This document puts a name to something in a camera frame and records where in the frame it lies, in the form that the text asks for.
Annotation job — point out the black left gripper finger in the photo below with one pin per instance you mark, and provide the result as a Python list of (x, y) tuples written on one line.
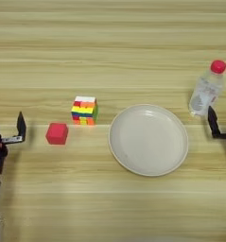
[(21, 126)]

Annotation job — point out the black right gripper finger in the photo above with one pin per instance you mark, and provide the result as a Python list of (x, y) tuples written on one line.
[(213, 121)]

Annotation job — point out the clear bottle with red cap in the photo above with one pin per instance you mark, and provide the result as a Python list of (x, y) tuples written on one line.
[(205, 93)]

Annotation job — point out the red cube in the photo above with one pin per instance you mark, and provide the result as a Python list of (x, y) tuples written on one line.
[(57, 134)]

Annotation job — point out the round white plate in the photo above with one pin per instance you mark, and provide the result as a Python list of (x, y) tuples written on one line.
[(148, 140)]

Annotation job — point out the multicoloured puzzle cube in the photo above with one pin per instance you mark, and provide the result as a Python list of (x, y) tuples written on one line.
[(84, 110)]

